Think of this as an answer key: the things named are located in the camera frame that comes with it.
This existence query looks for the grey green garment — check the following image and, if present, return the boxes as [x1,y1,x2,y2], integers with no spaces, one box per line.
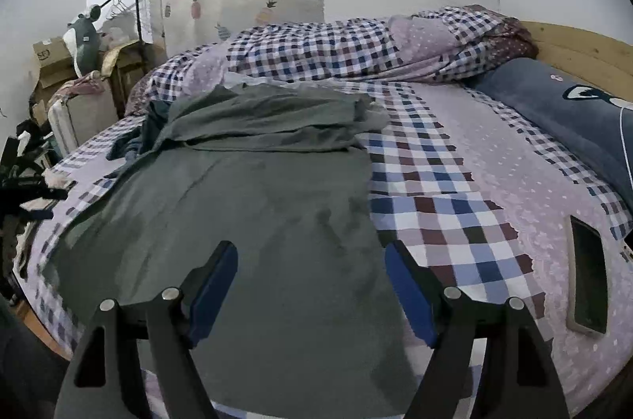
[43,85,417,418]

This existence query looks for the black smartphone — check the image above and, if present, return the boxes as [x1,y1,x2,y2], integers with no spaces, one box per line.
[567,215,609,336]

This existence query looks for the plaid patchwork bed sheet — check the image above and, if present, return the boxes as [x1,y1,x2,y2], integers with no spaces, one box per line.
[19,78,632,415]

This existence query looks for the dark teal garment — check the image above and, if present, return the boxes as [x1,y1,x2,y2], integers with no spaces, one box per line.
[106,101,172,163]

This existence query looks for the white storage box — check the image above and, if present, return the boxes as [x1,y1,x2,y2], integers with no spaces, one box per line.
[47,88,118,156]

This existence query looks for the blue cartoon pillow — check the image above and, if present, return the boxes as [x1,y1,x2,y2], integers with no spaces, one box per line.
[474,58,632,205]

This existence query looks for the pink folded cloth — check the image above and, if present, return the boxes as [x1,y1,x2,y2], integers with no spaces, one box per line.
[53,71,105,102]

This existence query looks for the cardboard box stack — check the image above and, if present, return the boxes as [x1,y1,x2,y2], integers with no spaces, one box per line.
[29,36,76,125]

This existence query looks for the wooden headboard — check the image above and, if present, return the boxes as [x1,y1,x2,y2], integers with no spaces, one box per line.
[523,21,633,101]

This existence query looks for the grey plush toy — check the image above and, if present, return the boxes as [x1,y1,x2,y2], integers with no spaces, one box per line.
[62,4,101,77]

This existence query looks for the plaid patchwork quilt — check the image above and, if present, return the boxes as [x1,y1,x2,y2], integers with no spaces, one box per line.
[125,4,538,116]

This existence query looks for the white charging cable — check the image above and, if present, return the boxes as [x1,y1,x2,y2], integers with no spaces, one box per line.
[614,99,633,197]

